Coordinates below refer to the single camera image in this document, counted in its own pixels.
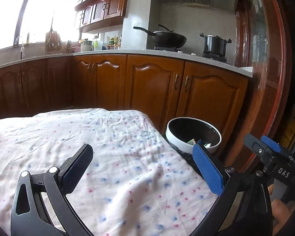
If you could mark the wooden knife block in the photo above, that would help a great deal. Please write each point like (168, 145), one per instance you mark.
(52, 41)

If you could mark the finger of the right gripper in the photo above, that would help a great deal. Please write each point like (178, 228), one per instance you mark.
(257, 147)
(271, 143)

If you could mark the red wooden door frame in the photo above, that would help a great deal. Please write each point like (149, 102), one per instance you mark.
(263, 43)

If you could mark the black wok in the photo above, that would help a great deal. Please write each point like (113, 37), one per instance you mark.
(166, 38)

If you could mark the wooden upper wall cabinets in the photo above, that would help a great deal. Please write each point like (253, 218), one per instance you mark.
(96, 14)

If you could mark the green cup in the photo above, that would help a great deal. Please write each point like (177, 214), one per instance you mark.
(95, 45)

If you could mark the right hand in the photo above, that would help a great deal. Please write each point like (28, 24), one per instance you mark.
(281, 213)

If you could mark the white electric cooker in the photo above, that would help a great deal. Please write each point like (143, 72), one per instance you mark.
(86, 45)

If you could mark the gas stove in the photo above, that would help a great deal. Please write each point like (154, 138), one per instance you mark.
(204, 55)

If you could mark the chrome sink faucet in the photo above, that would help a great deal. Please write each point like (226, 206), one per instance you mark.
(21, 46)

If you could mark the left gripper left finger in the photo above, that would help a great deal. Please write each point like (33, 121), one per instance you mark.
(61, 181)

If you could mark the wooden lower kitchen cabinets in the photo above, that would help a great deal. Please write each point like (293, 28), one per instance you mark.
(162, 88)

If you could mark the white round trash bin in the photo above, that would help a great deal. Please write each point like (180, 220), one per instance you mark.
(182, 131)

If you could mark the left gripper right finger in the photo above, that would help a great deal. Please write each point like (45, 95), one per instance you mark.
(222, 182)

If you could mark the floral white tablecloth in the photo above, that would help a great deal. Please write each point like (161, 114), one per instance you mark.
(136, 184)

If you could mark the black stock pot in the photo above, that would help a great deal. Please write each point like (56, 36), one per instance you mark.
(214, 44)

